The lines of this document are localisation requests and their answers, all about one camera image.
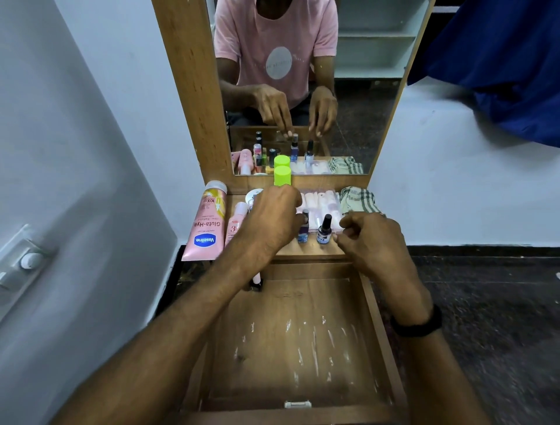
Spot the person's right hand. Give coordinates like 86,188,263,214
335,212,427,303

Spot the person's left hand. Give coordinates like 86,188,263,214
236,184,307,266

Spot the person's left forearm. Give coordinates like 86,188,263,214
50,245,274,425

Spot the person's right forearm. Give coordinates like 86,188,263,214
381,287,493,425

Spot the clear plastic case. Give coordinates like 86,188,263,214
297,189,345,234

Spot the checkered cloth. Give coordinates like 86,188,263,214
339,186,386,218

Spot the black capped nail polish bottle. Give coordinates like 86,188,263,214
316,214,333,245

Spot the small pink cream tube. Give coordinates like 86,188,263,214
224,201,249,247

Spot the large pink lotion tube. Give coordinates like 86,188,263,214
181,180,228,262

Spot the black wristband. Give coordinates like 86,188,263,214
390,305,443,338

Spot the wooden drawer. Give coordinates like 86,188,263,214
175,257,410,425

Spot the blue cloth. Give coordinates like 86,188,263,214
407,0,560,149

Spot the wall mirror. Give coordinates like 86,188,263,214
206,0,430,177

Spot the wooden dressing table frame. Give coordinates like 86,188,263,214
151,0,436,263

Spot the white wall switch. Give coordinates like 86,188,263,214
0,224,57,309

